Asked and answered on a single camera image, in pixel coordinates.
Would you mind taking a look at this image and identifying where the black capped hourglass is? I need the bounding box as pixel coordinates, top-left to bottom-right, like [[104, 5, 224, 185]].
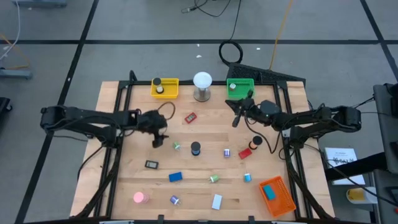
[[152, 77, 165, 95]]

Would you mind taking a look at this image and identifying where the yellow hanging cable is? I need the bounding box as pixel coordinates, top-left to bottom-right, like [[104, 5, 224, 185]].
[[269, 0, 294, 71]]

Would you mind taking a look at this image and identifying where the black aluminium table frame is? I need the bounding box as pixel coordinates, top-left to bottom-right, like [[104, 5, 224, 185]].
[[74, 70, 335, 224]]

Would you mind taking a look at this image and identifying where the teal rectangular box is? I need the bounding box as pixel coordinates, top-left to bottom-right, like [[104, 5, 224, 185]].
[[262, 184, 277, 201]]

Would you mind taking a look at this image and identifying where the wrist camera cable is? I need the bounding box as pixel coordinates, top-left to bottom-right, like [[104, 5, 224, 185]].
[[157, 101, 177, 121], [244, 113, 282, 155]]

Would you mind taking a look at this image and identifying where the grey desk foot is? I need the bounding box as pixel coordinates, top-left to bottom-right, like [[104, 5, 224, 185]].
[[12, 0, 68, 8], [0, 68, 34, 80]]

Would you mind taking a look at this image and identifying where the red rectangular box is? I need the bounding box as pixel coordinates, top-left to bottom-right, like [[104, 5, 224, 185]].
[[238, 147, 253, 160]]

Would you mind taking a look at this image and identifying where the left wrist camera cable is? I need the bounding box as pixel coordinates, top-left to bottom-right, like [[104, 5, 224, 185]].
[[157, 101, 177, 121]]

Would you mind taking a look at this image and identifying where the black perforated panel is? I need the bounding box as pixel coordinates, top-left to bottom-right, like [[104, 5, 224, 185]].
[[226, 62, 307, 85]]

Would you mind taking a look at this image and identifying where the white mushroom table lamp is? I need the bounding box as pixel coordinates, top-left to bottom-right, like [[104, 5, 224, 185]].
[[192, 71, 213, 103]]

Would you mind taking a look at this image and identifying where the white floor cable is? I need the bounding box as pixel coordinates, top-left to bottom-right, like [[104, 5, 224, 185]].
[[0, 0, 21, 62]]

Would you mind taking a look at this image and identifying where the red digital clock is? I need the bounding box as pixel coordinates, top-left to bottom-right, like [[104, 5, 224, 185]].
[[184, 111, 198, 124]]

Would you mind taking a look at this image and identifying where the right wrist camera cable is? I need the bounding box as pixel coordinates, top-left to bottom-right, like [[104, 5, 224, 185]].
[[244, 113, 282, 155]]

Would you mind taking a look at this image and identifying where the orange sand hourglass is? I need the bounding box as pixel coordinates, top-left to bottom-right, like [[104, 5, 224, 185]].
[[248, 135, 264, 151]]

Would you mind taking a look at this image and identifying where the white paper booklet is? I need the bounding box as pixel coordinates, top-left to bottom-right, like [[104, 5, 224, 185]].
[[324, 147, 366, 186]]

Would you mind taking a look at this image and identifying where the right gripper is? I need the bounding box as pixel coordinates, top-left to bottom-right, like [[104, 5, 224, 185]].
[[224, 89, 275, 128]]

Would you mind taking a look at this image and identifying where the pink hourglass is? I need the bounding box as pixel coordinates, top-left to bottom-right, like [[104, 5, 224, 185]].
[[132, 191, 150, 205]]

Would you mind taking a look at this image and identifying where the green plastic basket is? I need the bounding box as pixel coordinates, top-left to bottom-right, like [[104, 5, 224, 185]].
[[226, 78, 256, 100]]

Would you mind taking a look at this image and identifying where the white rectangular box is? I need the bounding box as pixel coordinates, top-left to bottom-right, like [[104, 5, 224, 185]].
[[211, 194, 224, 211]]

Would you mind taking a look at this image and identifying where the blue sand hourglass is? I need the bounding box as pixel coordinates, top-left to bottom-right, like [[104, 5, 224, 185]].
[[190, 141, 202, 157]]

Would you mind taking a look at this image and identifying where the coiled black floor cable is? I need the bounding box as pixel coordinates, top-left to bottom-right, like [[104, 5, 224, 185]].
[[218, 0, 244, 67]]

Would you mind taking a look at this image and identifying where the blue rectangular box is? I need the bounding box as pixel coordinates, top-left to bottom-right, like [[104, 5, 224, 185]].
[[168, 171, 183, 183]]

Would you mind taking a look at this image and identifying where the yellow plastic basket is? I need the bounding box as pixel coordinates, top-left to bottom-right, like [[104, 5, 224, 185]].
[[150, 77, 180, 100]]

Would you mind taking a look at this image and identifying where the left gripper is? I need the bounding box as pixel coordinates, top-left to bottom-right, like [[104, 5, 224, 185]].
[[137, 108, 170, 149]]

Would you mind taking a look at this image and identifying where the orange plastic basket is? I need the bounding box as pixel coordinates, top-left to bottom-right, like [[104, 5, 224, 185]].
[[258, 175, 297, 218]]

